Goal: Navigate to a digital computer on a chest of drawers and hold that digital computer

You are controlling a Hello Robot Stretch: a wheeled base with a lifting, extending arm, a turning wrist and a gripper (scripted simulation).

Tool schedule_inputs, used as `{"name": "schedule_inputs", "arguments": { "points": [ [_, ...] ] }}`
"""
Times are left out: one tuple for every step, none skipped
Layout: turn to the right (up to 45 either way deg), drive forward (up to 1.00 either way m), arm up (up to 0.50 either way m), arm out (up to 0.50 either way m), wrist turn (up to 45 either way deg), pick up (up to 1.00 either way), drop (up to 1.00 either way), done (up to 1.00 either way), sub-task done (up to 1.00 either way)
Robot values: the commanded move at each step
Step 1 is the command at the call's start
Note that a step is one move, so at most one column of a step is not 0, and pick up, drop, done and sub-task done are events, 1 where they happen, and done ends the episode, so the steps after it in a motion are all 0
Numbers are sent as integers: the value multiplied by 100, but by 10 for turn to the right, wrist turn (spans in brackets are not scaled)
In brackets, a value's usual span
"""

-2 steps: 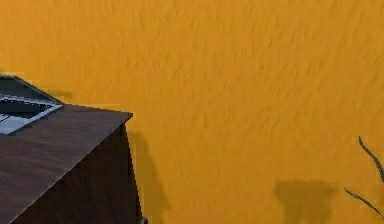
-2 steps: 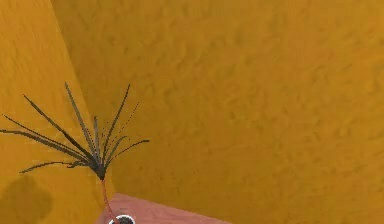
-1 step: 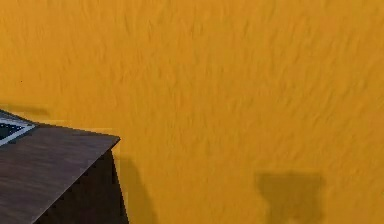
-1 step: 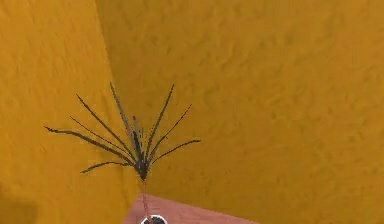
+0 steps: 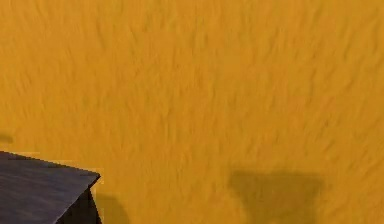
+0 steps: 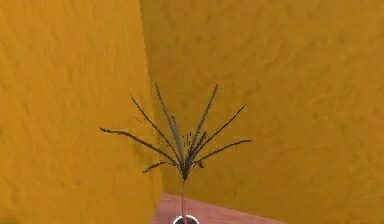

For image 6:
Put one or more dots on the thin-leaved green house plant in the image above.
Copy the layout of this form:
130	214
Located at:
185	163

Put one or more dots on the white plant pot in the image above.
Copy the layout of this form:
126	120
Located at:
194	220

